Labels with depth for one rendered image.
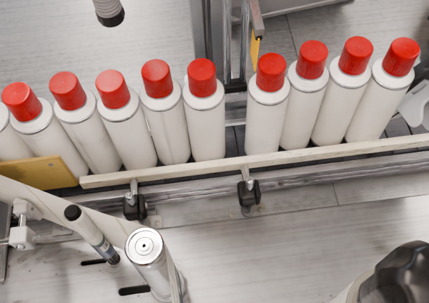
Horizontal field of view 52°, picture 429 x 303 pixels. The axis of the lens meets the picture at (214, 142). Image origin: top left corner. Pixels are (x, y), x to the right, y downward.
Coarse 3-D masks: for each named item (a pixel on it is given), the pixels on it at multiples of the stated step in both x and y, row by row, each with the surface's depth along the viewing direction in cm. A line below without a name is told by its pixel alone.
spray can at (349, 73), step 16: (352, 48) 51; (368, 48) 51; (336, 64) 54; (352, 64) 51; (368, 64) 55; (336, 80) 54; (352, 80) 53; (368, 80) 54; (336, 96) 56; (352, 96) 55; (320, 112) 61; (336, 112) 59; (352, 112) 59; (320, 128) 64; (336, 128) 62; (320, 144) 67; (336, 144) 67
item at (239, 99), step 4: (228, 96) 63; (232, 96) 63; (236, 96) 63; (240, 96) 63; (244, 96) 63; (228, 100) 63; (232, 100) 63; (236, 100) 63; (240, 100) 63; (244, 100) 63; (228, 104) 63; (232, 104) 63; (236, 104) 63; (240, 104) 63; (244, 104) 63
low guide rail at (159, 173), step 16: (352, 144) 64; (368, 144) 64; (384, 144) 64; (400, 144) 64; (416, 144) 65; (224, 160) 63; (240, 160) 63; (256, 160) 63; (272, 160) 63; (288, 160) 64; (304, 160) 65; (96, 176) 63; (112, 176) 63; (128, 176) 62; (144, 176) 63; (160, 176) 63; (176, 176) 64
